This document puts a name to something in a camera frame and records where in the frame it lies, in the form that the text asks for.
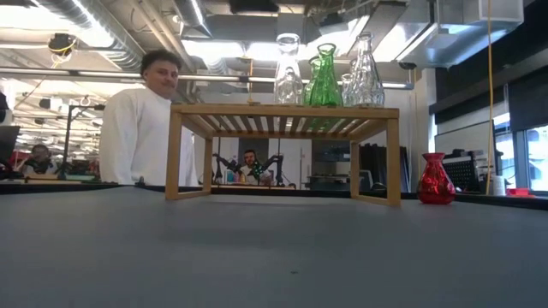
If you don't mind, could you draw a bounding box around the clear glass carafe vase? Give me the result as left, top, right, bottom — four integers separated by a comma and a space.
277, 67, 303, 106

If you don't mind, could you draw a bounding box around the slim green glass vase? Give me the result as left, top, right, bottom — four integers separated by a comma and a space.
308, 42, 344, 108

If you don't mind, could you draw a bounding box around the clear conical glass vase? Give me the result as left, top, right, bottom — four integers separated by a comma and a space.
340, 71, 357, 107

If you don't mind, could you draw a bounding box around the tall clear glass carafe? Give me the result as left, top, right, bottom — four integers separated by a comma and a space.
272, 33, 305, 106

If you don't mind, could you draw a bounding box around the clear ribbed glass vase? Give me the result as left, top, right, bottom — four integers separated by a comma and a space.
349, 31, 386, 108

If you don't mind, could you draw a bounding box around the red bag-shaped glass vase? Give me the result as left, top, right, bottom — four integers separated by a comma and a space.
416, 151, 457, 206

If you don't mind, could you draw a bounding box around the wooden slatted shelf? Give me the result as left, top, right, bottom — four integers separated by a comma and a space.
164, 102, 402, 209

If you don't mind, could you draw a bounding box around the person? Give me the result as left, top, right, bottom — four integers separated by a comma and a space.
20, 143, 59, 177
238, 148, 275, 187
98, 48, 200, 187

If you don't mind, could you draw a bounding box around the wooden work table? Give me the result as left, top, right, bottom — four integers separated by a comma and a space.
194, 182, 297, 192

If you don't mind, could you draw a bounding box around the grey equipment rack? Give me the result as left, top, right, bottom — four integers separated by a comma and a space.
308, 139, 353, 192

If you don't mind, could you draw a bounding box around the black cabinet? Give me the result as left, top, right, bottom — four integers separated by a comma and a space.
358, 143, 410, 193

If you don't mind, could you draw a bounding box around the grey ceiling box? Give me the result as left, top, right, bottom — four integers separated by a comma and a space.
276, 11, 307, 44

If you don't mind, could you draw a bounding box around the black pegboard cart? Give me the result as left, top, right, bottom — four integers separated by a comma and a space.
444, 149, 483, 193

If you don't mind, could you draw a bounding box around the white paper roll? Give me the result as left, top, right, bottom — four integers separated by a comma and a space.
491, 175, 507, 197

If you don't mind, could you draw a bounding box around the dark laptop screen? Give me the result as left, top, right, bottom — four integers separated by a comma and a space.
0, 125, 21, 166

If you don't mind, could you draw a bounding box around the round spiral metal duct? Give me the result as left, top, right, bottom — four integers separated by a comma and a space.
170, 0, 214, 39
33, 0, 192, 106

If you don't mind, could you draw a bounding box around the black stand frame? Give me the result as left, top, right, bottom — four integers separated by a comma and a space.
57, 104, 106, 181

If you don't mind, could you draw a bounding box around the yellow hanging cable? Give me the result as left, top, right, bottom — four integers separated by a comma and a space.
485, 0, 494, 196

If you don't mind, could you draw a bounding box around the silver ventilation duct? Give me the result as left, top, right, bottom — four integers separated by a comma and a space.
396, 0, 526, 69

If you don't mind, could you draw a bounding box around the black ceiling cable reel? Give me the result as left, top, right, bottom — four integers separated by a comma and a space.
46, 33, 78, 56

